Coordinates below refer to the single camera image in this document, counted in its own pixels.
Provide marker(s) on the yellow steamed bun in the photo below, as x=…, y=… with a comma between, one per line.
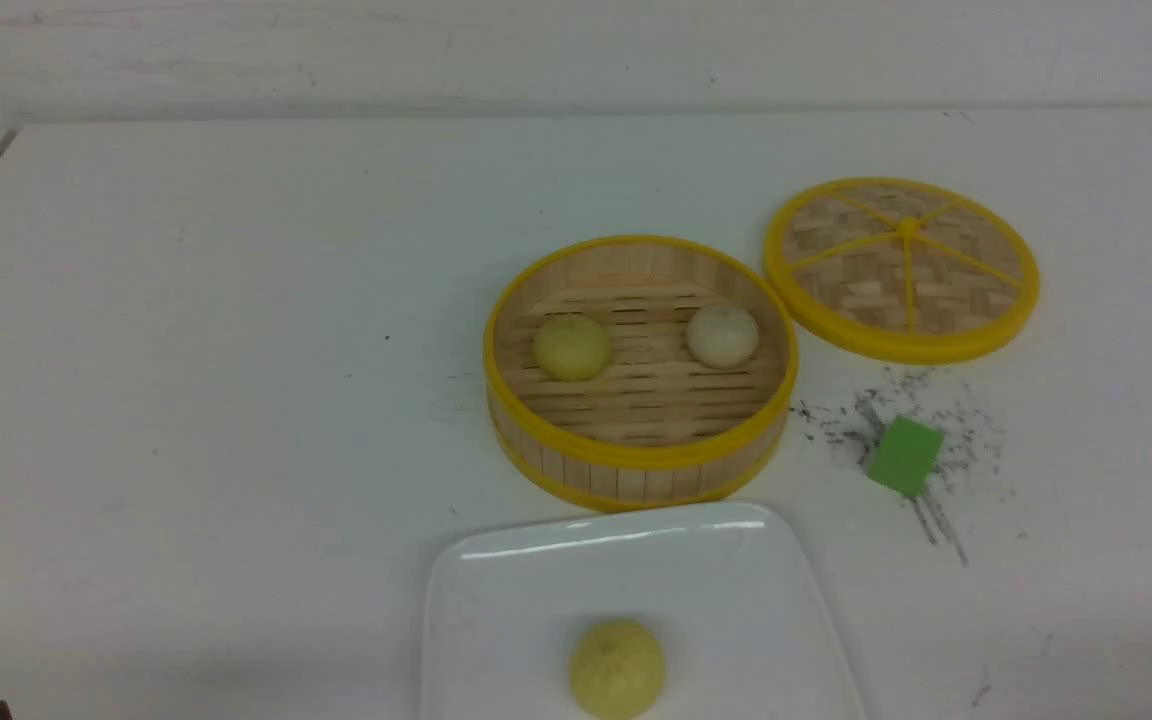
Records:
x=618, y=670
x=572, y=347

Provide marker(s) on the white steamed bun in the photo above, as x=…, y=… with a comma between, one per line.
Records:
x=722, y=336

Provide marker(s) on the white square plate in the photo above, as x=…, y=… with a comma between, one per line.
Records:
x=724, y=587

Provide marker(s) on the yellow steamed bun on plate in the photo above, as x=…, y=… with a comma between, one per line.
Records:
x=618, y=670

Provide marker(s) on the yellow rimmed bamboo steamer basket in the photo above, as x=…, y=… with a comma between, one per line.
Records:
x=656, y=427

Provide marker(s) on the yellow rimmed bamboo steamer lid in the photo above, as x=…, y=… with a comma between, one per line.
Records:
x=900, y=271

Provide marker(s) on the green rectangular block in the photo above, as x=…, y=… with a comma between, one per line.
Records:
x=905, y=456

